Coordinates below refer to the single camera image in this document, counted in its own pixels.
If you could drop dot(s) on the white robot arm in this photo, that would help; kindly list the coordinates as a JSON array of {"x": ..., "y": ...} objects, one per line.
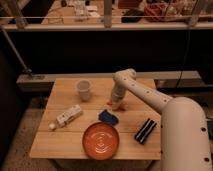
[{"x": 185, "y": 142}]

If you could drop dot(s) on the blue crumpled cloth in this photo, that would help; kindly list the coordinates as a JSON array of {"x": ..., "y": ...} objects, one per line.
[{"x": 107, "y": 117}]

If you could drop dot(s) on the white plastic bottle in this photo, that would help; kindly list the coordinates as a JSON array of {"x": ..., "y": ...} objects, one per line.
[{"x": 66, "y": 117}]

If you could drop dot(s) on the black white striped block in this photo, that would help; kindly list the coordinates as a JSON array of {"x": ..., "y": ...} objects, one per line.
[{"x": 145, "y": 131}]

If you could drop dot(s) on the wooden table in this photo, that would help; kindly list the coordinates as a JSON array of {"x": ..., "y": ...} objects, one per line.
[{"x": 66, "y": 142}]

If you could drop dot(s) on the metal diagonal pole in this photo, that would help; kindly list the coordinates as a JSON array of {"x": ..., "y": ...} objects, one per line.
[{"x": 26, "y": 69}]

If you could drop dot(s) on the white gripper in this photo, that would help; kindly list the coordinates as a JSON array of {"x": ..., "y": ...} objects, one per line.
[{"x": 116, "y": 101}]

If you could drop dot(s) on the orange round plate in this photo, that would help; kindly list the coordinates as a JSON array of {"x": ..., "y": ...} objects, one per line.
[{"x": 100, "y": 141}]

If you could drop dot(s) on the grey window ledge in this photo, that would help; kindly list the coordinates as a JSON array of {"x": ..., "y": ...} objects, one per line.
[{"x": 44, "y": 82}]

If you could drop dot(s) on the orange pepper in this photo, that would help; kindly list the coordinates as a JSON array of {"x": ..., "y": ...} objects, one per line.
[{"x": 122, "y": 106}]

